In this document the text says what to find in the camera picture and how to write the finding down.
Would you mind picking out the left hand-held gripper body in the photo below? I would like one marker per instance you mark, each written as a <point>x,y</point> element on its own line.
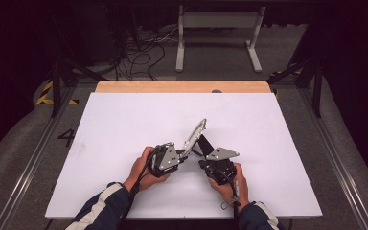
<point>167,158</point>

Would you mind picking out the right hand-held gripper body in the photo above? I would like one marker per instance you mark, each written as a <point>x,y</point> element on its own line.
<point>220,166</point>

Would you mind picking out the person's right hand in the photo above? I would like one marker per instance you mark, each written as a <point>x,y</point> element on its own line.
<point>233,191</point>

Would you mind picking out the black metal stand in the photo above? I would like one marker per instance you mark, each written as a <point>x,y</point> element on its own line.
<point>317,86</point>
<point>56,83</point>

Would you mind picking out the wooden table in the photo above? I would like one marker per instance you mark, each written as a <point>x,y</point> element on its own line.
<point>182,86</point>

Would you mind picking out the aluminium floor rail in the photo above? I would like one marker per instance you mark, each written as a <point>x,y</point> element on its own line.
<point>32,166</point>
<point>335,153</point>

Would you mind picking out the white board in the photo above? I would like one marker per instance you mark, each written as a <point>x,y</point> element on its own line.
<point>185,108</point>

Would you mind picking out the person's left hand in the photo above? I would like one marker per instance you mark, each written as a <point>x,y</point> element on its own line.
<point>140,172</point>

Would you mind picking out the white metal stand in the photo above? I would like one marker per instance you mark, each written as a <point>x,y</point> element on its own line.
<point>218,19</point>

